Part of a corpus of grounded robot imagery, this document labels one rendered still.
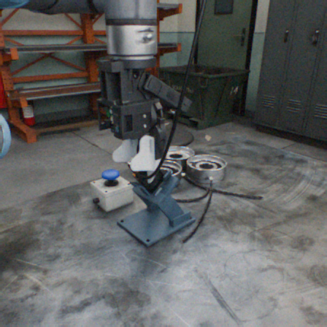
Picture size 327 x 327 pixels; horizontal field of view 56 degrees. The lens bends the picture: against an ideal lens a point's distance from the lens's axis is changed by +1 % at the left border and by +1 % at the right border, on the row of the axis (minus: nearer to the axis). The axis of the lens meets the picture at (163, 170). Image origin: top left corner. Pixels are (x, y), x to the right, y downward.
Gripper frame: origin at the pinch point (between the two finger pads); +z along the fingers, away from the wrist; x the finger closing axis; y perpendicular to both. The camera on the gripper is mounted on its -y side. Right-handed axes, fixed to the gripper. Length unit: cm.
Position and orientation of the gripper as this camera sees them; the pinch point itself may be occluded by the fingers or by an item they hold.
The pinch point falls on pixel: (147, 171)
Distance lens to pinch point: 56.9
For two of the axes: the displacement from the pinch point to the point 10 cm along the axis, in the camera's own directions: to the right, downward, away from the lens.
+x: 6.6, 3.1, -6.8
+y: -7.5, 2.8, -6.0
